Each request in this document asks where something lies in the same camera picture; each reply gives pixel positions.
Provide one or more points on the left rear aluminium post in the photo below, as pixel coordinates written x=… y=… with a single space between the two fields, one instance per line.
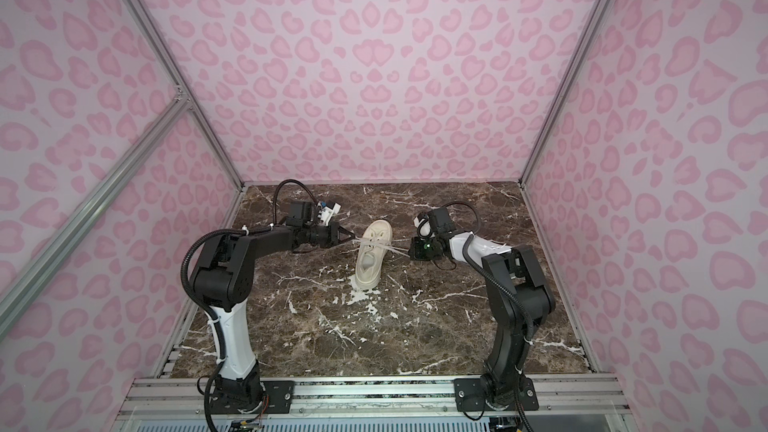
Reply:
x=162 y=51

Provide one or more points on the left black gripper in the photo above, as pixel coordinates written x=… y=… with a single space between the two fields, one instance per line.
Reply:
x=332 y=234

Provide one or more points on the left diagonal aluminium strut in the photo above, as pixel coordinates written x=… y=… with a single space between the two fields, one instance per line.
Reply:
x=38 y=273

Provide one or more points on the aluminium post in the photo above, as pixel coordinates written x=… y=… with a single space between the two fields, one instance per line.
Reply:
x=586 y=39
x=162 y=51

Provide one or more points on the right rear aluminium post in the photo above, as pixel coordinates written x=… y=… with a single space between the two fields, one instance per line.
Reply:
x=586 y=39

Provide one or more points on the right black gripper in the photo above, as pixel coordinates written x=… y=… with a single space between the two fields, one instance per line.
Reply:
x=418 y=248

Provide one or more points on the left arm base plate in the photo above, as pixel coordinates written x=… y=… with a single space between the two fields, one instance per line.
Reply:
x=276 y=396

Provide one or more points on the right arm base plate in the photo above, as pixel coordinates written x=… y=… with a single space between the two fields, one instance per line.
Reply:
x=479 y=394

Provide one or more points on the cream white sneaker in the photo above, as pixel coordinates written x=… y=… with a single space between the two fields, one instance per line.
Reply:
x=370 y=260

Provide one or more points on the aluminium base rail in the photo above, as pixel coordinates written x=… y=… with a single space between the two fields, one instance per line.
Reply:
x=579 y=402

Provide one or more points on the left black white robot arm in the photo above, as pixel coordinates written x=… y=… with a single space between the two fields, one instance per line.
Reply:
x=217 y=274

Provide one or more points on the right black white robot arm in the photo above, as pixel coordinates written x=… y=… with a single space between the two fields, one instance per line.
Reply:
x=520 y=300

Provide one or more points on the white shoelace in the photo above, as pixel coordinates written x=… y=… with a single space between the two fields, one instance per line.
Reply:
x=381 y=245

